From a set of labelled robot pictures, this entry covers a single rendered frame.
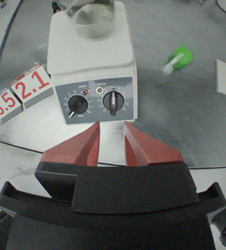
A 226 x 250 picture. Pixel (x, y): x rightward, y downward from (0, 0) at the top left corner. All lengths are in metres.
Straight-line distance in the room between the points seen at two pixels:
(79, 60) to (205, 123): 0.27
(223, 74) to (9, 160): 0.59
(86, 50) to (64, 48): 0.03
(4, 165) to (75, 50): 0.37
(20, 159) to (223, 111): 0.51
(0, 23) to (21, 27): 0.13
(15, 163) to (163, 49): 0.45
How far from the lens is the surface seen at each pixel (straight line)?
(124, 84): 0.19
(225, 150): 0.38
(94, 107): 0.21
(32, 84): 0.29
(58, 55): 0.20
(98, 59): 0.17
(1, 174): 0.47
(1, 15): 0.59
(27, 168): 0.36
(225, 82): 0.35
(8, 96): 0.33
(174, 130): 0.27
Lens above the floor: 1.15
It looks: 83 degrees down
